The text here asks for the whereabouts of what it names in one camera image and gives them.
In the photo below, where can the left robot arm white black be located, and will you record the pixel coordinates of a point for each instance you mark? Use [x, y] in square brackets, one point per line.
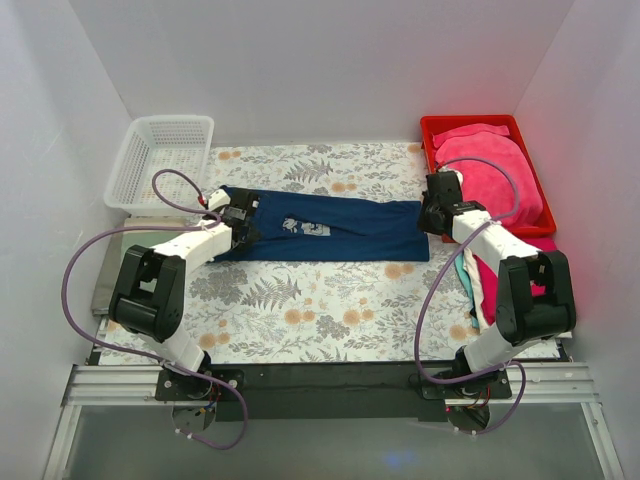
[149, 295]

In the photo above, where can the white plastic basket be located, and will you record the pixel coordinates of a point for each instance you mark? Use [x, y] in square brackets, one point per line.
[153, 143]

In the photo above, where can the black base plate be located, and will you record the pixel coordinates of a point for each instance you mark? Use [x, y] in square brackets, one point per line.
[319, 391]

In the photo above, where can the teal folded t shirt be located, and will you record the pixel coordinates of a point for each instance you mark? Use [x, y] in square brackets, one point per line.
[464, 278]

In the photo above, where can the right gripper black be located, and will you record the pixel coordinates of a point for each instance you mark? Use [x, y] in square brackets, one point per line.
[428, 215]

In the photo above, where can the pink towel in bin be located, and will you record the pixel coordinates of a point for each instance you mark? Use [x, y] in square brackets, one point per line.
[493, 171]

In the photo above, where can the magenta folded t shirt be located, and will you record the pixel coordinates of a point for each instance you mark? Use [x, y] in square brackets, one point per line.
[489, 281]

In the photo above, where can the aluminium rail frame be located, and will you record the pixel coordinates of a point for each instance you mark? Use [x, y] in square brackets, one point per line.
[136, 385]

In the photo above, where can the cream folded t shirt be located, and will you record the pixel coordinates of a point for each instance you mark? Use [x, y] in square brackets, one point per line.
[471, 267]

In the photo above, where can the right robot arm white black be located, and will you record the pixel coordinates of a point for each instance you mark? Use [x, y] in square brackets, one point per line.
[534, 299]

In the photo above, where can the green folded cloth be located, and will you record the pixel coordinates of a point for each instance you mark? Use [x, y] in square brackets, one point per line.
[116, 248]

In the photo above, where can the floral table cloth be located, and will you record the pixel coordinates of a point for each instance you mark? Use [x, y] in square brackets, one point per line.
[272, 312]

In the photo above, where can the navy blue t shirt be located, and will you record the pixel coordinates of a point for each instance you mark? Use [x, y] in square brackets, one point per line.
[313, 228]

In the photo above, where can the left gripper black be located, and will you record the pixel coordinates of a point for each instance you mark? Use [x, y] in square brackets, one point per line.
[248, 216]

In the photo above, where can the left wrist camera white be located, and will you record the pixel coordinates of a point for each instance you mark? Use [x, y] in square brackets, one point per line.
[218, 198]

